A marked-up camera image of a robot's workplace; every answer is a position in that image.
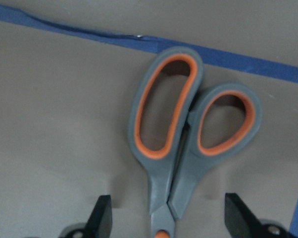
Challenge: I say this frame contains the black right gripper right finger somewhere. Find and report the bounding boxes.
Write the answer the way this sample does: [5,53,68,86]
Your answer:
[224,193,268,238]

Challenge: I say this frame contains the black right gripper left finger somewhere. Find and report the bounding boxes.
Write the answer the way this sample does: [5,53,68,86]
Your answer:
[84,195,112,238]

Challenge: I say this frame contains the grey orange scissors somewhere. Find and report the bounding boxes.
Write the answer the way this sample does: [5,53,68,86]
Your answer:
[128,46,262,238]

